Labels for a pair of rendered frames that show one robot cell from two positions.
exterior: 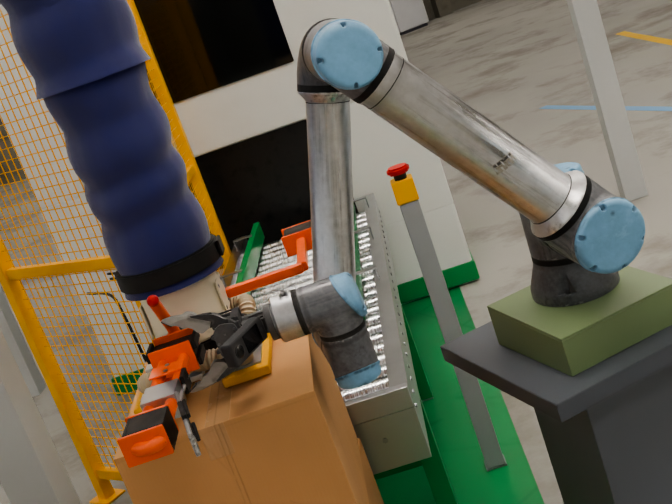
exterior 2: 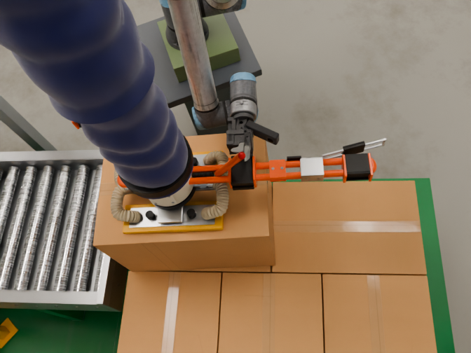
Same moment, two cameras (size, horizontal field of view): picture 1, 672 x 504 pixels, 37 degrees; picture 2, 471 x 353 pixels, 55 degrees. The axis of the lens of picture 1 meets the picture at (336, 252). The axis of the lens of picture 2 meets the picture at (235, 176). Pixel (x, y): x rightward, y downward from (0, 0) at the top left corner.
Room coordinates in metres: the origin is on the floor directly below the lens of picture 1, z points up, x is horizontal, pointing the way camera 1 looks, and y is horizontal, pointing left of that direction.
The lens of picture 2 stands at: (1.72, 0.96, 2.36)
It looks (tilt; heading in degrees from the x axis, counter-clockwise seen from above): 64 degrees down; 283
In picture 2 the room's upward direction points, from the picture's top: 17 degrees counter-clockwise
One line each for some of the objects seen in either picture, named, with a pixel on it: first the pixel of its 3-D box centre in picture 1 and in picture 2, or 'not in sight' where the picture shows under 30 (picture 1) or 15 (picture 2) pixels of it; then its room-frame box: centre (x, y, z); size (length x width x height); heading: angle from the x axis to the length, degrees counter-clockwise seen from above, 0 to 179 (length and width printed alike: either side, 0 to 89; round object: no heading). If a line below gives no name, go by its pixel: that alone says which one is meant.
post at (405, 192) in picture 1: (450, 327); (29, 134); (2.98, -0.26, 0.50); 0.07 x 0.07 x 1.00; 85
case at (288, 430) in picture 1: (253, 446); (193, 206); (2.07, 0.32, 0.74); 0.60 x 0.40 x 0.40; 178
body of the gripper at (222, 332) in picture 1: (244, 329); (241, 134); (1.84, 0.21, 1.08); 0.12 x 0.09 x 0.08; 87
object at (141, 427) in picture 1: (148, 435); (356, 168); (1.49, 0.37, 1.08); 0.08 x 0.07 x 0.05; 177
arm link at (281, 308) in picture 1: (285, 315); (242, 112); (1.83, 0.13, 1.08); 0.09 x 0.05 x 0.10; 177
